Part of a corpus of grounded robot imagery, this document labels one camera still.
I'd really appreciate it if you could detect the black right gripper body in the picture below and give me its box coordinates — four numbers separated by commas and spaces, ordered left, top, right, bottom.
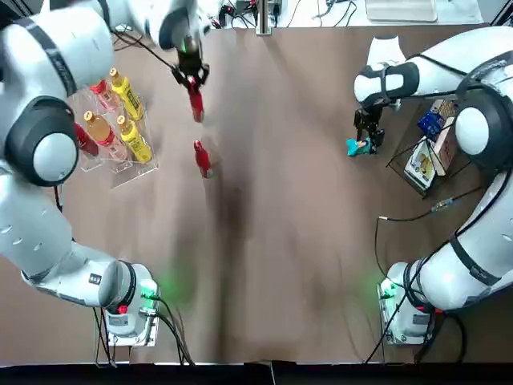
359, 99, 388, 128

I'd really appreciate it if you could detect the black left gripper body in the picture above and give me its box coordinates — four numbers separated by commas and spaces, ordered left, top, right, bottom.
177, 51, 204, 74

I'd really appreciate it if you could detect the teal chips packet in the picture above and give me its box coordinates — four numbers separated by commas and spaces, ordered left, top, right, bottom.
345, 137, 378, 159

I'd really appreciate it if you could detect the red cola bottle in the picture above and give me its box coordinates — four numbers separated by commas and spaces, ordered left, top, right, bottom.
73, 121, 100, 158
187, 78, 206, 123
192, 139, 216, 180

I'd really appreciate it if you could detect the white yellow snack box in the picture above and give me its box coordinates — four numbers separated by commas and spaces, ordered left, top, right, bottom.
403, 137, 437, 190

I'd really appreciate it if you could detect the blue cookie bag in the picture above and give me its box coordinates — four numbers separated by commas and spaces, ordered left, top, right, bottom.
416, 99, 457, 140

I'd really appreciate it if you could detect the yellow drink bottle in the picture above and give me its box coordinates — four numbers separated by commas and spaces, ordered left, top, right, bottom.
115, 114, 154, 164
108, 67, 145, 121

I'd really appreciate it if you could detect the red white snack box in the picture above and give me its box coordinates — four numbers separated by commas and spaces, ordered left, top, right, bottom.
434, 115, 458, 176

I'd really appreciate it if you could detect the orange tea bottle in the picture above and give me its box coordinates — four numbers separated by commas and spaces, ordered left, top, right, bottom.
83, 111, 130, 160
88, 79, 122, 111

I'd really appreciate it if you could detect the white plastic tray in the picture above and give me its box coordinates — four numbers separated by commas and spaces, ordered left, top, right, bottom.
366, 0, 438, 23

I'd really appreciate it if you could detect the black tripod leg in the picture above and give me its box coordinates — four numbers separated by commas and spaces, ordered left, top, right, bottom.
491, 0, 513, 26

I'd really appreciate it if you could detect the black wire basket shelf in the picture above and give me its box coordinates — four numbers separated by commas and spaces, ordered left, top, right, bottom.
386, 94, 488, 201

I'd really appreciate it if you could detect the aluminium profile post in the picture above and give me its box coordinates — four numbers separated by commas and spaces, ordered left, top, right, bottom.
256, 0, 278, 36

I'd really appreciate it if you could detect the black cable with white plug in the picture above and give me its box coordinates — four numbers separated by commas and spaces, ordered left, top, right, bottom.
374, 186, 484, 282

